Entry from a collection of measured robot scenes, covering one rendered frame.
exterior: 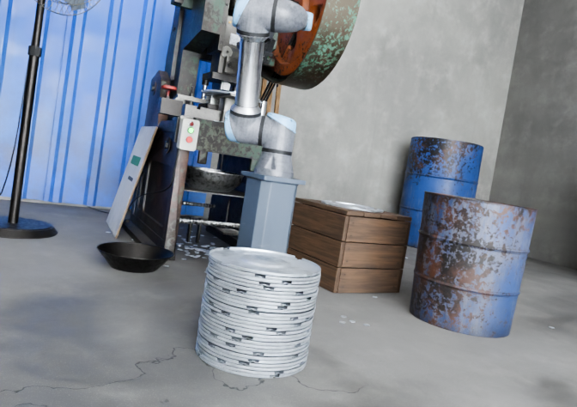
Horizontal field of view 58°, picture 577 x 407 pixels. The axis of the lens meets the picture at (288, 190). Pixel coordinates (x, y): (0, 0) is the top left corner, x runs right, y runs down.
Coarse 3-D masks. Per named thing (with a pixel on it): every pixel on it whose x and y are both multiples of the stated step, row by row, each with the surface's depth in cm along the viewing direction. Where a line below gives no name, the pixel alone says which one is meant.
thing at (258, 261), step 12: (216, 252) 135; (228, 252) 138; (240, 252) 140; (252, 252) 143; (264, 252) 146; (276, 252) 147; (240, 264) 125; (252, 264) 127; (264, 264) 127; (276, 264) 129; (288, 264) 133; (300, 264) 137; (312, 264) 139; (288, 276) 120; (300, 276) 122
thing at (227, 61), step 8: (232, 16) 252; (232, 24) 253; (232, 32) 253; (224, 40) 252; (232, 40) 253; (224, 48) 251; (232, 48) 254; (216, 56) 256; (224, 56) 252; (232, 56) 254; (216, 64) 254; (224, 64) 251; (232, 64) 251; (224, 72) 252; (232, 72) 252
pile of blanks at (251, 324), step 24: (216, 264) 124; (216, 288) 123; (240, 288) 119; (264, 288) 120; (288, 288) 121; (312, 288) 126; (216, 312) 125; (240, 312) 120; (264, 312) 122; (288, 312) 121; (312, 312) 128; (216, 336) 123; (240, 336) 120; (264, 336) 120; (288, 336) 122; (216, 360) 122; (240, 360) 120; (264, 360) 122; (288, 360) 123
